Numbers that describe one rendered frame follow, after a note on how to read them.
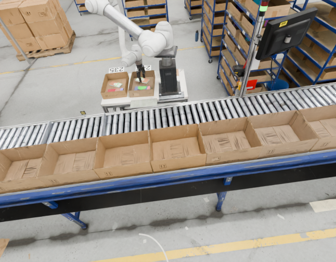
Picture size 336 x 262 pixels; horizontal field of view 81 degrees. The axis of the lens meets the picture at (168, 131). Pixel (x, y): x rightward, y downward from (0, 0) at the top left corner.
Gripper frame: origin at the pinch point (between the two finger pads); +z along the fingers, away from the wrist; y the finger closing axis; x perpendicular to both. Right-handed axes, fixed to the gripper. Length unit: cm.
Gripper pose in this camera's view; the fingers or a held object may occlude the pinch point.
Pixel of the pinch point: (142, 78)
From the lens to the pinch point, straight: 248.5
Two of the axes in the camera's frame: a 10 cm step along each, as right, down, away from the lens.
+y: -4.7, 7.0, -5.4
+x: 8.8, 3.1, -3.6
